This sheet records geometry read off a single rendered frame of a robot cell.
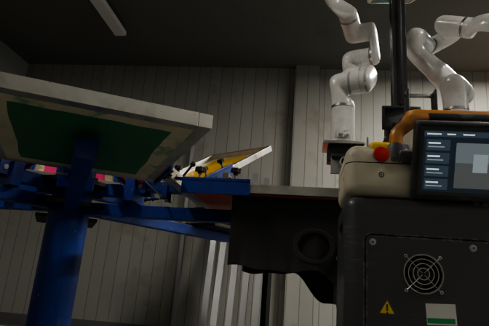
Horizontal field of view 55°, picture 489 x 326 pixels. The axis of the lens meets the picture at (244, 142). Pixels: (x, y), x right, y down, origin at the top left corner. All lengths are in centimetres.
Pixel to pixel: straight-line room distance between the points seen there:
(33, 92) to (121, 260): 450
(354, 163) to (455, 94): 96
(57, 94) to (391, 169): 79
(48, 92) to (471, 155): 96
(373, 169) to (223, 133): 453
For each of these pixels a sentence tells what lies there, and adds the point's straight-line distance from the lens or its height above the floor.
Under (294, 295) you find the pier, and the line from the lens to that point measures 512.
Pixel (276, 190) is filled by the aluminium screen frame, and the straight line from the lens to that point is 199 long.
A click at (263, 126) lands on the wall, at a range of 555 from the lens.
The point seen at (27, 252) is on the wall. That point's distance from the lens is 608.
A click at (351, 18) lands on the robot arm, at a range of 219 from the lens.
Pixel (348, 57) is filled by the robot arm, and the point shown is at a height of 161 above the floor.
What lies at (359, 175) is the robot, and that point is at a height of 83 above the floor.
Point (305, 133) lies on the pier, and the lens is 541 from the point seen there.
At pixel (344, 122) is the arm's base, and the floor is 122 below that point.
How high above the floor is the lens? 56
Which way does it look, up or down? 17 degrees up
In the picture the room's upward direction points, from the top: 5 degrees clockwise
